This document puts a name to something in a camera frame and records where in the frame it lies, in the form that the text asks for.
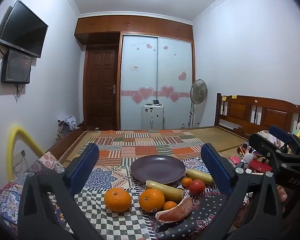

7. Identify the brown wooden door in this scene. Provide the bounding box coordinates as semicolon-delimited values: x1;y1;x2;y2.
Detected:
84;45;121;131

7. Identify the large plain orange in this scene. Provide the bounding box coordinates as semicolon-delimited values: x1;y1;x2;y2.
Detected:
104;187;132;212

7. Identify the dark floral cloth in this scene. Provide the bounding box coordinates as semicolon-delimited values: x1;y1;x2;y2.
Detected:
152;190;243;240

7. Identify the wooden bed headboard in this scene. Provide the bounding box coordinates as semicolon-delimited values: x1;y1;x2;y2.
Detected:
216;93;300;138

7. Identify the pile of clothes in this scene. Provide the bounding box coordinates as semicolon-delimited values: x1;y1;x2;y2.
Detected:
57;115;78;138

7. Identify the wooden bed side rail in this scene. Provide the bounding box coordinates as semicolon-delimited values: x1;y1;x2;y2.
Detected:
46;128;85;161

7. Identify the sausage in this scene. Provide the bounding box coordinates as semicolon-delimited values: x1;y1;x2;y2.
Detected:
155;195;193;222

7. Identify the yellow foam tube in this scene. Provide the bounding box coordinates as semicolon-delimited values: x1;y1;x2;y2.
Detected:
7;124;45;182

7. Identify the white small bottle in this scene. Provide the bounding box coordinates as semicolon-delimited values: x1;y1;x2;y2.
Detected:
242;150;256;168

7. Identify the large orange with sticker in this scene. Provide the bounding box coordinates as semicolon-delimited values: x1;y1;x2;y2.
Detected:
139;188;165;213

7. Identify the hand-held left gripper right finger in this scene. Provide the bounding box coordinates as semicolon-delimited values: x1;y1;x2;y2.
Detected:
201;143;285;240

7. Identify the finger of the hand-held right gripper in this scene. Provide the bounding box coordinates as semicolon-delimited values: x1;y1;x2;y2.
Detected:
268;124;300;155
249;132;300;165

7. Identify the white boxy appliance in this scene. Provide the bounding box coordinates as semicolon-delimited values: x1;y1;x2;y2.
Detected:
141;100;165;131

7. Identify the group of pink heart stickers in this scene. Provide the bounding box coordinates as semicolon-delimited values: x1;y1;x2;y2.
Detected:
121;42;192;105

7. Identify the wall-mounted black television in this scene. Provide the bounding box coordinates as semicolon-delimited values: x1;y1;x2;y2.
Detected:
0;0;49;58

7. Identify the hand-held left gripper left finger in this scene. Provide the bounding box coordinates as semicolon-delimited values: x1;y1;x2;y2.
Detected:
17;143;103;240

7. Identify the person's right hand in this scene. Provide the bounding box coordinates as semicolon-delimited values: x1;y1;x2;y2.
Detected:
277;186;288;203

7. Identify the small wall-mounted monitor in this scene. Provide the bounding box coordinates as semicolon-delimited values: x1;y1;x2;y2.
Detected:
1;49;32;84

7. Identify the red tomato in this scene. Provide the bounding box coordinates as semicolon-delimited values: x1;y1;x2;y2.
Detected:
189;179;206;195

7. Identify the floral checked patterned blanket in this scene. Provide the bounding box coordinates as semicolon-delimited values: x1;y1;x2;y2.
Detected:
0;151;240;240

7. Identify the woven straw bed mat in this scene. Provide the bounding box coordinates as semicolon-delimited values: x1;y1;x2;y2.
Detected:
59;127;248;164

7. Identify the standing electric fan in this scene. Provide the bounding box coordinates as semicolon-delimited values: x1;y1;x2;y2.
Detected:
189;79;208;128

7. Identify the striped patchwork blanket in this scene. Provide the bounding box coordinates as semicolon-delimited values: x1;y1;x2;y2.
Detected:
84;129;209;167

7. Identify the red flat pouch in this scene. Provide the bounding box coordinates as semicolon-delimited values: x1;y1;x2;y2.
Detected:
250;160;273;173

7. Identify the wooden wardrobe with sliding doors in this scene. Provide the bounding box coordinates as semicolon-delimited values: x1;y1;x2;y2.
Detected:
74;15;196;131

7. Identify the purple ceramic plate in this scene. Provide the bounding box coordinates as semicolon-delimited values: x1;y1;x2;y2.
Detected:
130;154;186;184

